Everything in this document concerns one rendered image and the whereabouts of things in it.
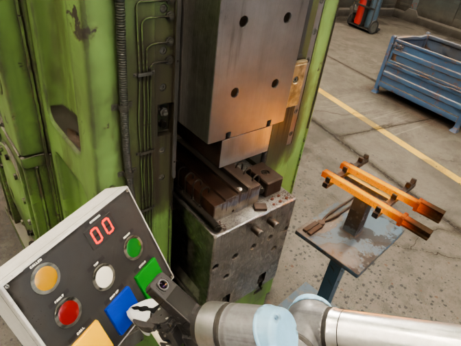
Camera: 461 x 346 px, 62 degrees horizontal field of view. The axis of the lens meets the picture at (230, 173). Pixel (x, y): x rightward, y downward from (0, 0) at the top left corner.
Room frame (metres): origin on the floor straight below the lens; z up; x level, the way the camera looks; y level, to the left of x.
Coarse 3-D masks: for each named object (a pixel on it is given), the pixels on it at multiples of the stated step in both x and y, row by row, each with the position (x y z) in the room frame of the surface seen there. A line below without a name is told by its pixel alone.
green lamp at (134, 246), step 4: (132, 240) 0.62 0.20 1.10; (136, 240) 0.63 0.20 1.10; (128, 244) 0.61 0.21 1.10; (132, 244) 0.62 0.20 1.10; (136, 244) 0.62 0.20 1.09; (140, 244) 0.63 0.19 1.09; (128, 248) 0.60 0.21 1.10; (132, 248) 0.61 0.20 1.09; (136, 248) 0.62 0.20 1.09; (140, 248) 0.63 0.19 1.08; (128, 252) 0.60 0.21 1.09; (132, 252) 0.60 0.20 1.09; (136, 252) 0.61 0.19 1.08; (132, 256) 0.60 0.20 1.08; (136, 256) 0.61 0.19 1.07
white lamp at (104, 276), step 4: (100, 268) 0.53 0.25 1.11; (104, 268) 0.53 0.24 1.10; (108, 268) 0.54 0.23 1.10; (100, 272) 0.52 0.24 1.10; (104, 272) 0.53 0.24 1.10; (108, 272) 0.53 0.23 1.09; (112, 272) 0.54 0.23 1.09; (96, 276) 0.51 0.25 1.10; (100, 276) 0.52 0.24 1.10; (104, 276) 0.52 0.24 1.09; (108, 276) 0.53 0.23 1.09; (112, 276) 0.53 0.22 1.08; (96, 280) 0.51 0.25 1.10; (100, 280) 0.51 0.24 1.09; (104, 280) 0.52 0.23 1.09; (108, 280) 0.52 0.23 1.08; (100, 284) 0.50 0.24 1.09; (104, 284) 0.51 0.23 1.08; (108, 284) 0.52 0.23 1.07
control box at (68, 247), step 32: (128, 192) 0.69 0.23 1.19; (64, 224) 0.57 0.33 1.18; (96, 224) 0.58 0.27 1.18; (128, 224) 0.64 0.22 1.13; (32, 256) 0.46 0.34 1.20; (64, 256) 0.50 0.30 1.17; (96, 256) 0.54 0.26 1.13; (128, 256) 0.59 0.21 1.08; (160, 256) 0.66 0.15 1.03; (0, 288) 0.39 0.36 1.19; (32, 288) 0.42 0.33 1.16; (64, 288) 0.46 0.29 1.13; (96, 288) 0.49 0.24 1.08; (32, 320) 0.38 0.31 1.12
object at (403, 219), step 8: (336, 176) 1.20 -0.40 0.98; (336, 184) 1.18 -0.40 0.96; (344, 184) 1.16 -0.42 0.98; (352, 184) 1.16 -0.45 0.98; (352, 192) 1.13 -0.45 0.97; (360, 192) 1.12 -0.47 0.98; (368, 200) 1.09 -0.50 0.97; (376, 200) 1.08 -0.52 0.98; (384, 208) 1.05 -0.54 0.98; (392, 208) 1.05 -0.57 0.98; (392, 216) 1.02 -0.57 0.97; (400, 216) 1.01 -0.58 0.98; (408, 216) 1.01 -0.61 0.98; (400, 224) 0.99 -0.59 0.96; (408, 224) 0.99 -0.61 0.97; (416, 224) 0.98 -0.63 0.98; (416, 232) 0.97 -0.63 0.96; (424, 232) 0.95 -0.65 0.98; (432, 232) 0.95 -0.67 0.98
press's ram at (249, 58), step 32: (192, 0) 0.97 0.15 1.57; (224, 0) 0.90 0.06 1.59; (256, 0) 0.97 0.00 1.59; (288, 0) 1.04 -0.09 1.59; (192, 32) 0.97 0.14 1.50; (224, 32) 0.91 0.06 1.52; (256, 32) 0.98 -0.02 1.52; (288, 32) 1.06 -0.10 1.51; (192, 64) 0.96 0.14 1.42; (224, 64) 0.92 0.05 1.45; (256, 64) 0.99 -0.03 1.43; (288, 64) 1.08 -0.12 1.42; (192, 96) 0.96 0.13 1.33; (224, 96) 0.92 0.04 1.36; (256, 96) 1.00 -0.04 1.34; (288, 96) 1.10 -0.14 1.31; (192, 128) 0.95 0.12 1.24; (224, 128) 0.93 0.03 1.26; (256, 128) 1.02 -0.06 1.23
